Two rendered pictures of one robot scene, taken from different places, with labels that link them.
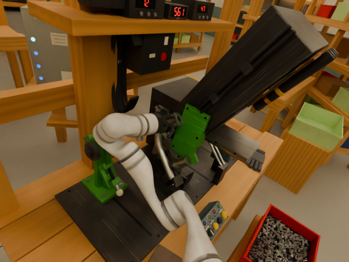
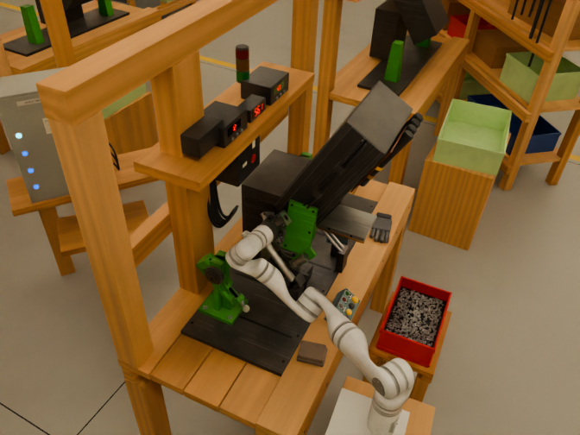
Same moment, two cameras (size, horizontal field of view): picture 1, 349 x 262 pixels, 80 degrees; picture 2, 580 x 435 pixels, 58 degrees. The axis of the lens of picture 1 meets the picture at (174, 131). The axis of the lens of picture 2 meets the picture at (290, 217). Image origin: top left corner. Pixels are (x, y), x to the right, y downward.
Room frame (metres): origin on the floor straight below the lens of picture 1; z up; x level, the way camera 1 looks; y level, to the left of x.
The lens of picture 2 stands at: (-0.78, 0.24, 2.48)
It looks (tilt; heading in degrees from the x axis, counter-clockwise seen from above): 40 degrees down; 350
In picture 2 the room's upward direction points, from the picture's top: 3 degrees clockwise
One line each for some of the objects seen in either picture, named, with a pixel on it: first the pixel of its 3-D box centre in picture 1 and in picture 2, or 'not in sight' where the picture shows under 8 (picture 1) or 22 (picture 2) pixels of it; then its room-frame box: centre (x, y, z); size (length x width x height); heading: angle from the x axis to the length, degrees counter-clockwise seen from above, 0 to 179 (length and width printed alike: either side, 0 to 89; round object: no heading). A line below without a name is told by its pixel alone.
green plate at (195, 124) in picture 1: (193, 130); (302, 223); (0.73, -0.08, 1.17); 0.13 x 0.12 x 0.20; 147
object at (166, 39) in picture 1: (148, 49); (235, 154); (0.85, 0.17, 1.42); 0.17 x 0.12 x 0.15; 147
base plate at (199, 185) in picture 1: (180, 162); (293, 258); (0.83, -0.07, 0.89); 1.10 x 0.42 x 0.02; 147
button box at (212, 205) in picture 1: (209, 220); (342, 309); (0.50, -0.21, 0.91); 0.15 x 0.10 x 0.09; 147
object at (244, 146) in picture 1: (215, 132); (325, 215); (0.84, -0.19, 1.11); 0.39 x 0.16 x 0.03; 57
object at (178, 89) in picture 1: (179, 116); (276, 203); (0.99, -0.01, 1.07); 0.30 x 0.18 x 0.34; 147
